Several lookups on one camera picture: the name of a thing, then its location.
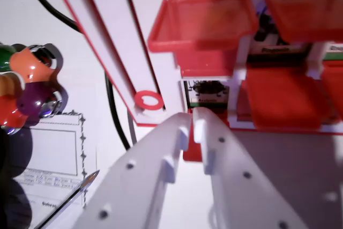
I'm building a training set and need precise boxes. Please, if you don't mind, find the red board flap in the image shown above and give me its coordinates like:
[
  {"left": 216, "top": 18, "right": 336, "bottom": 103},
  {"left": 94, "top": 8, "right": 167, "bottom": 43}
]
[
  {"left": 147, "top": 0, "right": 259, "bottom": 53},
  {"left": 262, "top": 0, "right": 343, "bottom": 44}
]

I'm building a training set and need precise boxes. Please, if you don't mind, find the ballpoint pen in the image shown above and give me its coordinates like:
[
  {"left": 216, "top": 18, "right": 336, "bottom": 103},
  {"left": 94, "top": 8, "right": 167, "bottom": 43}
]
[{"left": 34, "top": 169, "right": 101, "bottom": 229}]

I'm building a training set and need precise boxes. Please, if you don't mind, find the printed paper sheet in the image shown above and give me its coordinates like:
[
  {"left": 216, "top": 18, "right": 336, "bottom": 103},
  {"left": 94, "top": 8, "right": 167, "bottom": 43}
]
[{"left": 12, "top": 109, "right": 99, "bottom": 229}]

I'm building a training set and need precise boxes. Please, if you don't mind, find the spider picture card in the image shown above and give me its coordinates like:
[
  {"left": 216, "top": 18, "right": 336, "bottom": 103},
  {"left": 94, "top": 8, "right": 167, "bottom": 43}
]
[{"left": 184, "top": 78, "right": 230, "bottom": 109}]

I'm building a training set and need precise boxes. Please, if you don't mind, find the red and white game board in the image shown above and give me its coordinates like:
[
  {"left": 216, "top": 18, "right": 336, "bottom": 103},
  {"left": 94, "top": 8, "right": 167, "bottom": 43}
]
[{"left": 47, "top": 0, "right": 343, "bottom": 163}]

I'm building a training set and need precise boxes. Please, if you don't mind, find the colourful glossy toy figure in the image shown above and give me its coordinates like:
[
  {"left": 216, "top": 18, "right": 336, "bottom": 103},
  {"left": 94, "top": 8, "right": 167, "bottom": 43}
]
[{"left": 0, "top": 42, "right": 69, "bottom": 136}]

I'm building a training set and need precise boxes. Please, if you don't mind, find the black cable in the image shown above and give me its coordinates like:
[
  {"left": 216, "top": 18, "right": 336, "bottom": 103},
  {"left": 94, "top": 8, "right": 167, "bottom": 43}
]
[{"left": 21, "top": 0, "right": 132, "bottom": 151}]

